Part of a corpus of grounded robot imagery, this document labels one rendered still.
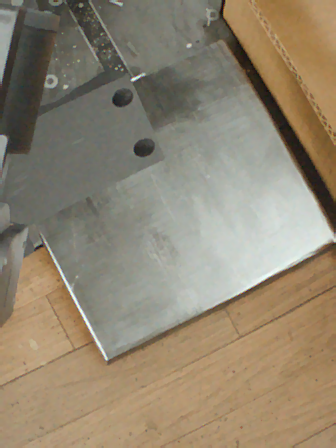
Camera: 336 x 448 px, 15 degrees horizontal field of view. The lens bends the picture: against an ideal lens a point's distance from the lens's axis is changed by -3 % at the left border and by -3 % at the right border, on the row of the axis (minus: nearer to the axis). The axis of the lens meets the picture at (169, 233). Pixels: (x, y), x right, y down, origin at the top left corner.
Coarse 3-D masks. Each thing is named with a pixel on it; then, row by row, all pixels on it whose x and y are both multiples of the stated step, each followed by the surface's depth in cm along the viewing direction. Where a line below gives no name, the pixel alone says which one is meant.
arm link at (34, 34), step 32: (0, 32) 46; (32, 32) 48; (0, 64) 46; (32, 64) 49; (0, 96) 47; (32, 96) 49; (0, 128) 48; (32, 128) 50; (0, 160) 47; (0, 256) 43; (0, 288) 43; (0, 320) 45
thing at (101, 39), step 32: (64, 0) 87; (96, 0) 88; (128, 0) 88; (160, 0) 88; (192, 0) 88; (64, 32) 87; (96, 32) 87; (128, 32) 87; (160, 32) 87; (192, 32) 87; (224, 32) 87; (64, 64) 86; (96, 64) 86; (128, 64) 86; (160, 64) 86; (32, 224) 83
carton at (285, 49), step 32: (224, 0) 85; (256, 0) 87; (288, 0) 88; (320, 0) 88; (256, 32) 82; (288, 32) 87; (320, 32) 87; (256, 64) 86; (288, 64) 79; (320, 64) 86; (288, 96) 82; (320, 96) 86; (320, 128) 79; (320, 160) 83
